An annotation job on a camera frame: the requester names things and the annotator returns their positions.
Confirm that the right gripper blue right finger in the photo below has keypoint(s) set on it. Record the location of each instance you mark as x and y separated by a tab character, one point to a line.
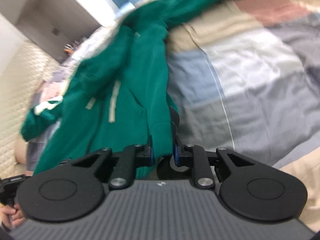
195	157

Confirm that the grey wooden wardrobe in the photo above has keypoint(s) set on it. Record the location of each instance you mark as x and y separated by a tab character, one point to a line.
52	24

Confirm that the patchwork checked bed quilt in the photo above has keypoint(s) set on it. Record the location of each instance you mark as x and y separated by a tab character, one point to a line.
244	75

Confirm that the person left hand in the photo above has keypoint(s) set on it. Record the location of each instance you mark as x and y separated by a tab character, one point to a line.
11	217

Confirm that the cream quilted headboard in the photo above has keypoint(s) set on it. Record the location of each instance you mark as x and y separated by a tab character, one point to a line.
29	68

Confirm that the green zip hoodie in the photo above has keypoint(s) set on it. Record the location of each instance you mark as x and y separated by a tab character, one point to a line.
119	97

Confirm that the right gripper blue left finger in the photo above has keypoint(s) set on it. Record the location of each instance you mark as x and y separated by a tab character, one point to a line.
126	163

